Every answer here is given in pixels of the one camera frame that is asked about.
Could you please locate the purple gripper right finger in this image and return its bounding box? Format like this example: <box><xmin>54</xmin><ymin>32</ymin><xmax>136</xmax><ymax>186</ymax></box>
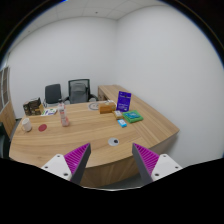
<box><xmin>132</xmin><ymin>143</ymin><xmax>182</xmax><ymax>184</ymax></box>

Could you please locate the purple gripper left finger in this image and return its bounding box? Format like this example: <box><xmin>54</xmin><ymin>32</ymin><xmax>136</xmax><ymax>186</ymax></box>
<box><xmin>42</xmin><ymin>143</ymin><xmax>91</xmax><ymax>185</ymax></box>

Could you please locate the clear plastic water bottle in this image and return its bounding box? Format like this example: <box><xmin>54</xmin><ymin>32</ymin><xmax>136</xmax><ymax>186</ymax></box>
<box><xmin>58</xmin><ymin>99</ymin><xmax>69</xmax><ymax>127</ymax></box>

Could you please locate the red round coaster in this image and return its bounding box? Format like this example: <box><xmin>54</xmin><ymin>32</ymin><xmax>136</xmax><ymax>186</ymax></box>
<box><xmin>38</xmin><ymin>124</ymin><xmax>47</xmax><ymax>132</ymax></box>

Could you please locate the small blue box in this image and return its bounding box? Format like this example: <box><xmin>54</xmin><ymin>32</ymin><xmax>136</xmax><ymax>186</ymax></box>
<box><xmin>118</xmin><ymin>119</ymin><xmax>127</xmax><ymax>128</ymax></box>

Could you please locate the green book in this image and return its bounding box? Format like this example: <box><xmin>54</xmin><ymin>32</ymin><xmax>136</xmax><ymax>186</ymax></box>
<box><xmin>123</xmin><ymin>110</ymin><xmax>143</xmax><ymax>123</ymax></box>

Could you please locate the wooden desk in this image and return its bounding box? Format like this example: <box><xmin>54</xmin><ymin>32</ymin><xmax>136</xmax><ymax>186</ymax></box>
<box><xmin>10</xmin><ymin>95</ymin><xmax>179</xmax><ymax>187</ymax></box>

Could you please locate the white green booklet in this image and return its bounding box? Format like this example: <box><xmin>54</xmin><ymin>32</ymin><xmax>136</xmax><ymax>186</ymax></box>
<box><xmin>41</xmin><ymin>108</ymin><xmax>57</xmax><ymax>116</ymax></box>

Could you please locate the white mug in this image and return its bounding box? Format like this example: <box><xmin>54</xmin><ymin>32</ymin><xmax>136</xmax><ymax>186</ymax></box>
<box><xmin>22</xmin><ymin>118</ymin><xmax>32</xmax><ymax>132</ymax></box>

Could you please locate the small tan box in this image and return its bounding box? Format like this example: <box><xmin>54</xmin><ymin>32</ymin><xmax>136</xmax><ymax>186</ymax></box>
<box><xmin>113</xmin><ymin>110</ymin><xmax>123</xmax><ymax>120</ymax></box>

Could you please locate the round patterned coaster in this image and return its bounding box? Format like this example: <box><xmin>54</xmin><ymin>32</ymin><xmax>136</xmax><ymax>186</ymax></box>
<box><xmin>88</xmin><ymin>102</ymin><xmax>99</xmax><ymax>110</ymax></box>

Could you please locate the dark brown box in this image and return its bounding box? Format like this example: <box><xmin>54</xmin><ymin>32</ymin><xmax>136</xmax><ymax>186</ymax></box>
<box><xmin>23</xmin><ymin>98</ymin><xmax>44</xmax><ymax>116</ymax></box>

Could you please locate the purple standing sign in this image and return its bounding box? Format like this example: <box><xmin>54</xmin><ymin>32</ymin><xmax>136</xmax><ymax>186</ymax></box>
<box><xmin>117</xmin><ymin>91</ymin><xmax>131</xmax><ymax>112</ymax></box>

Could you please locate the grey mesh office chair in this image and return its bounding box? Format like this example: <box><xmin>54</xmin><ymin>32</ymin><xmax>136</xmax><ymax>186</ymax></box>
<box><xmin>65</xmin><ymin>79</ymin><xmax>98</xmax><ymax>104</ymax></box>

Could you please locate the dark grey office chair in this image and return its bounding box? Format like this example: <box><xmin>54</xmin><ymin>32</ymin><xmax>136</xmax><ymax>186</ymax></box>
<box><xmin>44</xmin><ymin>84</ymin><xmax>62</xmax><ymax>105</ymax></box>

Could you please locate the wooden cabinet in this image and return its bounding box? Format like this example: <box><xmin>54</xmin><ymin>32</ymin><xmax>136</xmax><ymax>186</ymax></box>
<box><xmin>0</xmin><ymin>67</ymin><xmax>16</xmax><ymax>133</ymax></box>

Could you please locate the silver cable grommet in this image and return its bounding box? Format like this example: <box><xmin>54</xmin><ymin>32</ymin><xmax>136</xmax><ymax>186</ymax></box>
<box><xmin>108</xmin><ymin>137</ymin><xmax>119</xmax><ymax>146</ymax></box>

